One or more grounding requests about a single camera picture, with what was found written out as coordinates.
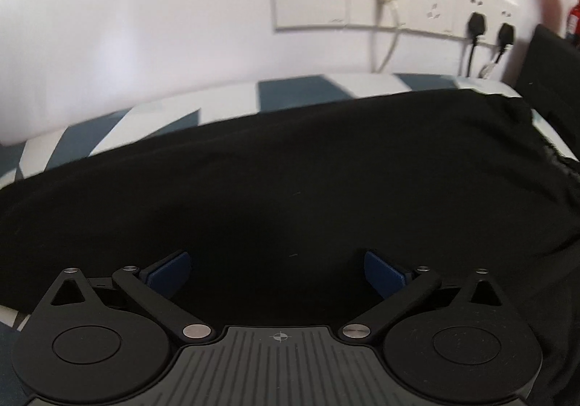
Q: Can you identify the black garment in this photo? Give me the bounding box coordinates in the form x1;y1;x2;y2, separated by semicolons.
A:
1;90;579;405

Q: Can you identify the geometric patterned tablecloth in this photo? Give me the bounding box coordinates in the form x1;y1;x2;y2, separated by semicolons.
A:
1;75;579;405

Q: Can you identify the black power plug left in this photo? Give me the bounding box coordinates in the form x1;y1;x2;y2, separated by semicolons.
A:
465;11;488;77

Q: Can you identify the black power plug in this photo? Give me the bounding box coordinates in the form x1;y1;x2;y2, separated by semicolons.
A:
479;23;516;79
465;11;488;77

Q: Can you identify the black power plug right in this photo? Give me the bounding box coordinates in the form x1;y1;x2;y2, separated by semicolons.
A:
479;23;516;79

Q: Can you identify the red fire extinguisher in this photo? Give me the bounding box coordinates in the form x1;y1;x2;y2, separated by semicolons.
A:
564;3;580;47

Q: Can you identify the black box by wall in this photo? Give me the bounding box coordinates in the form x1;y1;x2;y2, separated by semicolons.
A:
514;24;579;158

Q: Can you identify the white network cable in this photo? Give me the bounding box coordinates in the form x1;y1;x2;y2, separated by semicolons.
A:
372;0;402;74

